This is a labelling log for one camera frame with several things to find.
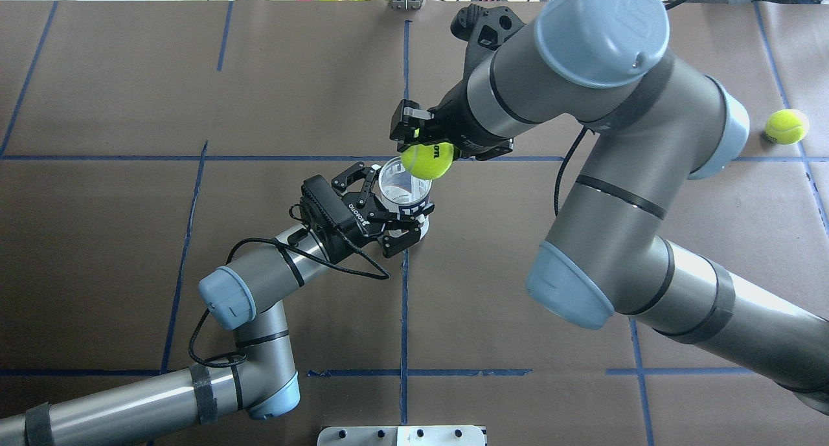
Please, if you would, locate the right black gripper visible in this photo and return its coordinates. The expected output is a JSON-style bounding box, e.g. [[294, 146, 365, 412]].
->
[[390, 77, 515, 162]]

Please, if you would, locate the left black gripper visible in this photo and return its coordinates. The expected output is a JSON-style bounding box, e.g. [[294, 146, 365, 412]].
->
[[330, 162, 435, 258]]

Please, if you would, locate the yellow tennis ball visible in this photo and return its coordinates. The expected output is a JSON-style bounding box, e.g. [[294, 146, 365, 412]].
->
[[764, 109, 810, 145], [400, 142, 455, 181]]

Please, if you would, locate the clear tennis ball can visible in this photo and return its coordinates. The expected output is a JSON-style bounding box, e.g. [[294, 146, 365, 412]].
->
[[378, 156, 431, 240]]

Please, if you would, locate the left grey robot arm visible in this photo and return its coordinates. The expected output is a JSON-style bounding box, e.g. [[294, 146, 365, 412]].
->
[[2, 162, 435, 445]]

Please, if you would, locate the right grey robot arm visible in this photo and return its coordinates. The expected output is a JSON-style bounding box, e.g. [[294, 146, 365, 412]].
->
[[390, 0, 828, 414]]

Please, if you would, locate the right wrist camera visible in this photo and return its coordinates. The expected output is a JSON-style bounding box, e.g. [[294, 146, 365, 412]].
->
[[449, 4, 526, 52]]

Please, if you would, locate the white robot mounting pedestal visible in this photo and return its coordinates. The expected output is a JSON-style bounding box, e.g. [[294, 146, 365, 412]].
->
[[317, 425, 488, 445]]

